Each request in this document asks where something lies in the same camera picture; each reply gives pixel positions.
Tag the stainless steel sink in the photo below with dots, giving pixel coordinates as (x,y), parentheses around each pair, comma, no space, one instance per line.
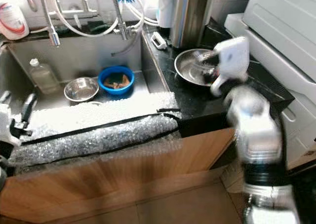
(79,56)

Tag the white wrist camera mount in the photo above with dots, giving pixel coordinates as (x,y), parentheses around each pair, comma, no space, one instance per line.
(232,58)
(5,120)

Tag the silver spring faucet sprayer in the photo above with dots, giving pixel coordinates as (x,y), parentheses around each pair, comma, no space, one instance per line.
(47,16)

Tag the chrome tap bar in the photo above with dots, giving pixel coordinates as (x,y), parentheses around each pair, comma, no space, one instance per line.
(76,14)

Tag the translucent plastic tube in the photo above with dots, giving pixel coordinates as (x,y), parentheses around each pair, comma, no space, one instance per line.
(131,47)

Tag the small steel bowl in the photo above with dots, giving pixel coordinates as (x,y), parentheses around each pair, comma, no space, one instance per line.
(81,89)

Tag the brown sponge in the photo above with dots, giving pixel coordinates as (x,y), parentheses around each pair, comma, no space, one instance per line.
(117,81)

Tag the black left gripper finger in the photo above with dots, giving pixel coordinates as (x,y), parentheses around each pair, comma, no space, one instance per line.
(28,108)
(7,96)

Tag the clear plastic bottle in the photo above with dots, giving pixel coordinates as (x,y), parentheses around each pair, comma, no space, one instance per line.
(42,78)

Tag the chrome flexible neck faucet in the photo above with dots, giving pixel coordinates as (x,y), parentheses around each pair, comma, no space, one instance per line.
(123,32)

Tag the blue plastic bowl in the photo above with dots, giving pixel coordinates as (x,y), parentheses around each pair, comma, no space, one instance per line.
(115,91)

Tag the white jug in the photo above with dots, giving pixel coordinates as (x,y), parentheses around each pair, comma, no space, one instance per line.
(164,6)

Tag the white appliance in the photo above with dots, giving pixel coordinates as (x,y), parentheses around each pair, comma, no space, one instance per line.
(276,16)

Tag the bubble wrap sheet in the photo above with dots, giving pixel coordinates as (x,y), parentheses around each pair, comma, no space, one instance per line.
(103,115)

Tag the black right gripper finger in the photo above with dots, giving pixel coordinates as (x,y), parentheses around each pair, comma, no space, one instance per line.
(205,76)
(205,66)

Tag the large steel bowl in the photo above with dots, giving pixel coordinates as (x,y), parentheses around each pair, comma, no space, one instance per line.
(185,68)

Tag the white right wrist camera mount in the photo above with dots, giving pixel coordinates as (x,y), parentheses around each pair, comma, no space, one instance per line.
(232,58)

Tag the small white plastic clip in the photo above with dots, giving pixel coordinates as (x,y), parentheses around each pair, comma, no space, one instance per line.
(158,41)

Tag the white dish soap bottle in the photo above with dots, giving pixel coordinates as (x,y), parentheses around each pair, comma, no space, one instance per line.
(12,22)

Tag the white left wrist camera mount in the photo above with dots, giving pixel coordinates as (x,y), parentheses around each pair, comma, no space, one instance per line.
(5,120)

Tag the stainless steel cylinder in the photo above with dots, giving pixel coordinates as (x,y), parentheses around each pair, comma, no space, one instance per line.
(190,14)

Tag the wooden cabinet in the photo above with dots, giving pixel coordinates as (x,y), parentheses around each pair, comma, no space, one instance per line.
(118,189)

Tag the green sponge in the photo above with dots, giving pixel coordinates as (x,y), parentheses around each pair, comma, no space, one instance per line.
(98,28)

